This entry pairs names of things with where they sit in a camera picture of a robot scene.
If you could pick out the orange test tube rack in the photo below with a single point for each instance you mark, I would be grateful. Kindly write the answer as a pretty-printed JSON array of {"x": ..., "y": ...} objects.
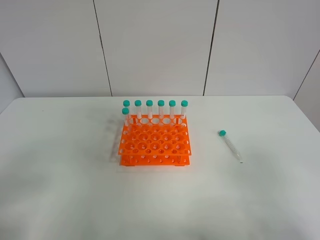
[{"x": 155, "y": 142}]

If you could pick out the teal capped test tube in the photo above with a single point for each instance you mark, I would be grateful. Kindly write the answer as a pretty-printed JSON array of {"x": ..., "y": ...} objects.
[{"x": 223, "y": 134}]

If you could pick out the second row left tube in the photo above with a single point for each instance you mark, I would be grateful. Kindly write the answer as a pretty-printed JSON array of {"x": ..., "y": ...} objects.
[{"x": 126, "y": 119}]

